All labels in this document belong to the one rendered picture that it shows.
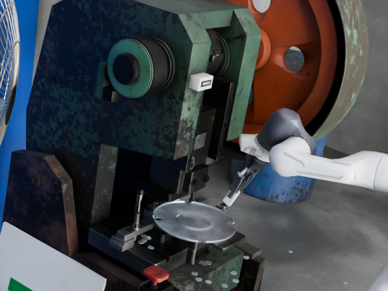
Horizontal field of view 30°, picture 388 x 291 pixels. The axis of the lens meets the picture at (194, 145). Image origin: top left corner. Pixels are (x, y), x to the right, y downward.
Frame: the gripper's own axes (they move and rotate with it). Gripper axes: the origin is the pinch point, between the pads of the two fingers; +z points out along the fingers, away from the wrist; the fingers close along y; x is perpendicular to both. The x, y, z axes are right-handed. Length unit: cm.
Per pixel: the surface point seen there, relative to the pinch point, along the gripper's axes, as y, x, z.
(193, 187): -6.4, 10.8, 3.8
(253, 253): 16.4, -14.5, 24.3
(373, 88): 324, 50, 80
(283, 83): 35.1, 18.3, -25.9
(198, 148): -1.7, 18.3, -5.9
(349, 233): 191, -19, 104
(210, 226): -3.0, -0.9, 13.1
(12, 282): -39, 38, 69
